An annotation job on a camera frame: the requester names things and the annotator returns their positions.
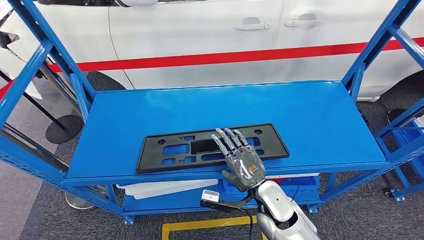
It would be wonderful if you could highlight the blue metal shelf rack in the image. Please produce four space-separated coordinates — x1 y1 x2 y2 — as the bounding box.
373 97 424 203
0 0 424 227

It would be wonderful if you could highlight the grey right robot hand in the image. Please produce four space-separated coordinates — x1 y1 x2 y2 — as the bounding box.
210 127 267 194

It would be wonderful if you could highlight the white car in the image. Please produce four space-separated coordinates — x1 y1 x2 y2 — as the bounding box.
0 0 424 103

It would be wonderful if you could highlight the red barrier belt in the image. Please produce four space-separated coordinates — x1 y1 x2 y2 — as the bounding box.
0 37 424 101

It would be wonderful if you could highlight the black stanchion with round base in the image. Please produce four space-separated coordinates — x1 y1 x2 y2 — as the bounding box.
385 107 409 126
0 70 83 145

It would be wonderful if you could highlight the black camera cable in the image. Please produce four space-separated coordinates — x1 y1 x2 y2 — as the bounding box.
228 205 255 240

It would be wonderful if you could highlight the black plastic plate bracket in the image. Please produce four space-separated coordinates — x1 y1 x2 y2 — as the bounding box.
136 123 291 175

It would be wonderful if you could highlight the blue plastic crate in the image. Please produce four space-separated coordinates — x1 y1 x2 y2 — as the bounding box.
392 127 424 181
221 175 322 197

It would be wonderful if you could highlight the chrome stanchion with round base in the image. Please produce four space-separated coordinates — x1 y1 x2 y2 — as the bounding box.
41 59 98 211

